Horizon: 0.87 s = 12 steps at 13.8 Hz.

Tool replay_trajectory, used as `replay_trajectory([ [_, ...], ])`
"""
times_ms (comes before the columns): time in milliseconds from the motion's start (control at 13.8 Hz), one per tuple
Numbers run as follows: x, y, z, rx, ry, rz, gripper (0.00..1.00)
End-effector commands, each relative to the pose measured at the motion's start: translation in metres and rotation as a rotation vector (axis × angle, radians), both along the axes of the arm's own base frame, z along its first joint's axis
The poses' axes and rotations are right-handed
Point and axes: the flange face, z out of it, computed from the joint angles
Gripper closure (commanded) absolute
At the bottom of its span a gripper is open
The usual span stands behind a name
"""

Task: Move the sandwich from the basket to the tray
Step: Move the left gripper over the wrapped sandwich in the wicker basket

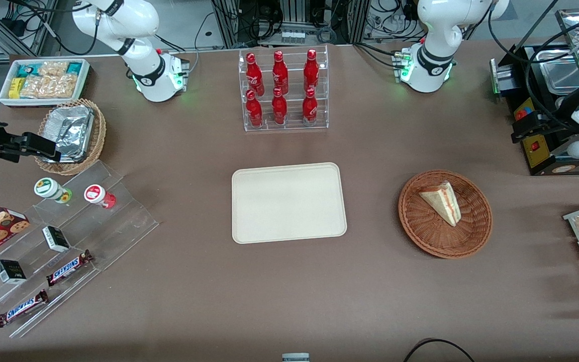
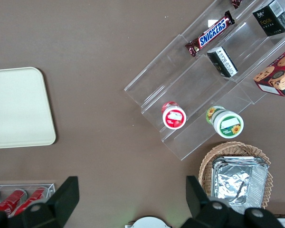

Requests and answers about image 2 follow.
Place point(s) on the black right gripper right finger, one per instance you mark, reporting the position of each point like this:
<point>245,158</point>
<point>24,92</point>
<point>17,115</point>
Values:
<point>202,204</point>

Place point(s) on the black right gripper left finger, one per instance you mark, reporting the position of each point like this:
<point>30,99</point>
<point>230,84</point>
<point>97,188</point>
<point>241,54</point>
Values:
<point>61,202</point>

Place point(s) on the light tan wicker basket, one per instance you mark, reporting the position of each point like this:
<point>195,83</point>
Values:
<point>205,171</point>

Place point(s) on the aluminium foil tray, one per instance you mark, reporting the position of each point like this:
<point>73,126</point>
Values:
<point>235,183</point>

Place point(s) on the cream plastic tray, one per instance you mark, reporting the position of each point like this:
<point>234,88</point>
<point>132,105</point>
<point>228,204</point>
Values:
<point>19,107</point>

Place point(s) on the clear acrylic bottle rack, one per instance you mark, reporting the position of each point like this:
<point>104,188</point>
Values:
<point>50,187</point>

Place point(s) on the green-lid sunflower cup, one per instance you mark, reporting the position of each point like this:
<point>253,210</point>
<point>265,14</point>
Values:
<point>228,123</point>

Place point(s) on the red-lid strawberry cup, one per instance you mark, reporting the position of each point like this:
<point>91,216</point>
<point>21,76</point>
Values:
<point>173,117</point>

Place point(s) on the clear acrylic stepped shelf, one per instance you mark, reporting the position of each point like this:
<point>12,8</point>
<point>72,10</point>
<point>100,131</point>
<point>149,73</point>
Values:
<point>192,78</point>

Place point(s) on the small black carton box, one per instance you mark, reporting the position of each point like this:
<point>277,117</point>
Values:
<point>272,19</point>
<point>222,62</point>

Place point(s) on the red chocolate chip cookie box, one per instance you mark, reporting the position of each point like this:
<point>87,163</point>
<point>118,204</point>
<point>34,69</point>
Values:
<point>279,73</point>

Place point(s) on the Snickers chocolate bar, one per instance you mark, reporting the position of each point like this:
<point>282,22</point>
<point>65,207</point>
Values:
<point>236,2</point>
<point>211,34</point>

